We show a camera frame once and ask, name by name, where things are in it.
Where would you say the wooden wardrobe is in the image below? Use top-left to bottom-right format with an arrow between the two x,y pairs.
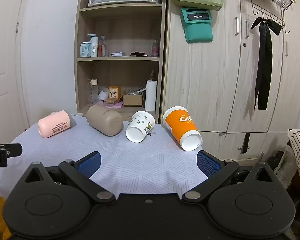
162,0 -> 300,161

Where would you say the tan cup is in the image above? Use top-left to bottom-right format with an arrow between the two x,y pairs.
86,104 -> 124,137

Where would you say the white door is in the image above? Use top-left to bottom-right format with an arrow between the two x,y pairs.
0,0 -> 30,145

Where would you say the clear pinkish bottle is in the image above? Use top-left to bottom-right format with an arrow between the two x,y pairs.
99,35 -> 108,57

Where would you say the pink glass bottle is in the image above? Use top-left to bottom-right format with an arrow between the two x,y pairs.
151,39 -> 160,57

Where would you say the black wire hook rack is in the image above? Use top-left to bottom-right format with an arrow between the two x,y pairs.
249,0 -> 290,34

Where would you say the light blue jar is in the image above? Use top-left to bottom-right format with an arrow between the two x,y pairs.
80,42 -> 91,58

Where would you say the orange floral box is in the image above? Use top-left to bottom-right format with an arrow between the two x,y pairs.
108,86 -> 122,100

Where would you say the white patterned tablecloth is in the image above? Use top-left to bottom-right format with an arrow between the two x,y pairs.
0,115 -> 215,200

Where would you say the black ribbon bow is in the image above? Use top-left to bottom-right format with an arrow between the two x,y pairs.
251,17 -> 282,111

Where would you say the orange paper cup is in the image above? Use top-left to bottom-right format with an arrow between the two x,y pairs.
162,106 -> 203,152

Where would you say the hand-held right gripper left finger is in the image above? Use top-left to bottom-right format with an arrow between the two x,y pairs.
22,151 -> 116,204

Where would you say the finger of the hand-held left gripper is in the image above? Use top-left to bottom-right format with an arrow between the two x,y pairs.
0,143 -> 23,157

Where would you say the wooden open shelf unit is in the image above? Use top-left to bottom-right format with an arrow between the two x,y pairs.
74,0 -> 167,122

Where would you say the white floral paper cup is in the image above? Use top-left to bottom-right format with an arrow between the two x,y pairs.
125,111 -> 156,143

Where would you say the white pump bottle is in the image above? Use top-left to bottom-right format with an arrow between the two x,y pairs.
88,34 -> 99,58

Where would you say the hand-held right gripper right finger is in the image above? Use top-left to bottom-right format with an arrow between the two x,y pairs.
182,150 -> 282,203

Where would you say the small cardboard box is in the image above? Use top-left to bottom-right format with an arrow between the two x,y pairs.
123,94 -> 143,107

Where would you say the teal pouch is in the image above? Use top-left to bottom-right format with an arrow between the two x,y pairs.
180,7 -> 214,44

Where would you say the clear bottle beige cap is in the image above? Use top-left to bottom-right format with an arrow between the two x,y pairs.
88,79 -> 99,105

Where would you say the white paper towel roll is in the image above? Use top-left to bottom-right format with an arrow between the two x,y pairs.
145,79 -> 157,112

